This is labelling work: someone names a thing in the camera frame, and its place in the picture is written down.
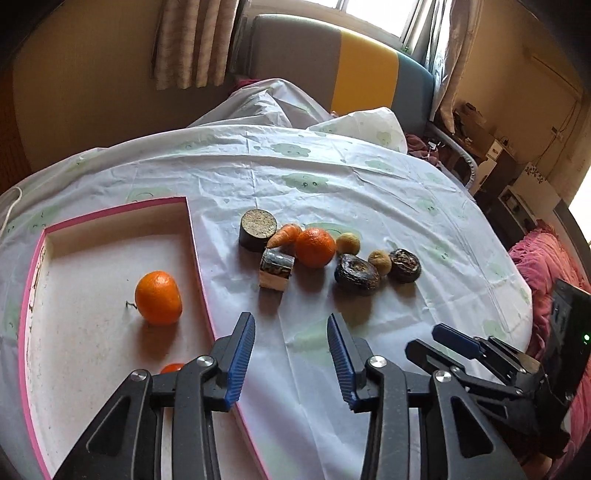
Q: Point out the window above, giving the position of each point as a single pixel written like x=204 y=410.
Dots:
x=392 y=16

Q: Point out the beige curtain right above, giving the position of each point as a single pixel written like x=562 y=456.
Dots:
x=454 y=28

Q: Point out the white green patterned tablecloth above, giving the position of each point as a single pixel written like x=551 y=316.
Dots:
x=291 y=412

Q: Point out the white green pillow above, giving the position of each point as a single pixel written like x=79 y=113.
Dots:
x=377 y=126

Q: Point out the large dark dried fruit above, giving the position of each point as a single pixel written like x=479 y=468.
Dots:
x=356 y=276

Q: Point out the beige patterned curtain left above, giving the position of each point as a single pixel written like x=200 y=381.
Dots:
x=192 y=43

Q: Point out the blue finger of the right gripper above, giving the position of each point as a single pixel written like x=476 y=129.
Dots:
x=457 y=341
x=432 y=362

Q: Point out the grey yellow blue headboard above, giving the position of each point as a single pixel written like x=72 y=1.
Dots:
x=342 y=70

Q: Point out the dark round wood block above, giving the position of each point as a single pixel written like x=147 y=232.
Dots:
x=256 y=228

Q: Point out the brown longan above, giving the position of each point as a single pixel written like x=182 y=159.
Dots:
x=381 y=260

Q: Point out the yellow longan far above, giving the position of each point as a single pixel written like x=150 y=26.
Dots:
x=348 y=243

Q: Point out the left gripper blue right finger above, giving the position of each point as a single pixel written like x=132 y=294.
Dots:
x=350 y=365

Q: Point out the small dark dried fruit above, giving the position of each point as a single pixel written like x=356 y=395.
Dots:
x=405 y=266

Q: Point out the small red tomato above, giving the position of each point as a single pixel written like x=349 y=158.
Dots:
x=171 y=368

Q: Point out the cardboard boxes clutter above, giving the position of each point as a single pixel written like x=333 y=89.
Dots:
x=495 y=186

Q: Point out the pink white shallow box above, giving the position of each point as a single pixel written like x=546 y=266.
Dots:
x=80 y=333

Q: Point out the small orange carrot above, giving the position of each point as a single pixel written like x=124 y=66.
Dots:
x=286 y=235

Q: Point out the large orange with stem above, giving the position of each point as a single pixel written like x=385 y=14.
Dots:
x=157 y=299

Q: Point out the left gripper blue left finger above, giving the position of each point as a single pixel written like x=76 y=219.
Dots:
x=236 y=358

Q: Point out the orange mandarin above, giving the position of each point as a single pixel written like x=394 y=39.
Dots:
x=314 y=248

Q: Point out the small bark wood block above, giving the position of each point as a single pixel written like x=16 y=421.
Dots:
x=275 y=269

